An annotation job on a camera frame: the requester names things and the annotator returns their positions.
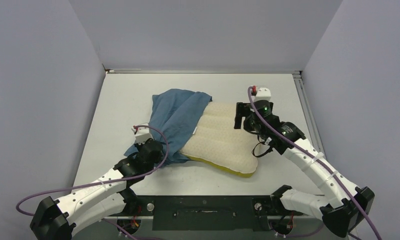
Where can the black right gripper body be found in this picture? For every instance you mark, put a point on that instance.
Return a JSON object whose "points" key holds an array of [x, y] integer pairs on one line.
{"points": [[243, 110]]}

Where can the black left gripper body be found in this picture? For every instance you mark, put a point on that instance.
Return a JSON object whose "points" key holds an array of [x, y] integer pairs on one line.
{"points": [[138, 146]]}

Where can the blue pillowcase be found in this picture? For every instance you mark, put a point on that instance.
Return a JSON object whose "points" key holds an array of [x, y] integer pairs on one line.
{"points": [[176, 113]]}

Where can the yellow white pillow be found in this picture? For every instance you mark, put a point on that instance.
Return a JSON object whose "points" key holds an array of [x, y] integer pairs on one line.
{"points": [[216, 142]]}

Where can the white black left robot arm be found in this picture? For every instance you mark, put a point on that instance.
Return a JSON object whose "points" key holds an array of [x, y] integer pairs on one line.
{"points": [[62, 218]]}

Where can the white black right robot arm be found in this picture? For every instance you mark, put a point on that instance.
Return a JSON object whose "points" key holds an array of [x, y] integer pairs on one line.
{"points": [[342, 204]]}

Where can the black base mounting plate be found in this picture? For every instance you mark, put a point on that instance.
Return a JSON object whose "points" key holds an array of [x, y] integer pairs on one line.
{"points": [[206, 212]]}

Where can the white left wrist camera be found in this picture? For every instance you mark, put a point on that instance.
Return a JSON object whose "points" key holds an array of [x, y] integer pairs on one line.
{"points": [[141, 133]]}

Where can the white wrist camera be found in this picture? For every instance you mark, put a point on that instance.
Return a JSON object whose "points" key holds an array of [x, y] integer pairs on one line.
{"points": [[141, 133], [260, 93]]}

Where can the aluminium frame rail right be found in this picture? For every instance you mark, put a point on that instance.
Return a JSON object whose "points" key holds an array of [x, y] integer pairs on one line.
{"points": [[313, 131]]}

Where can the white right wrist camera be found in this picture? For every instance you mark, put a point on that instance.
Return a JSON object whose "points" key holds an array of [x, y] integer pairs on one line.
{"points": [[260, 93]]}

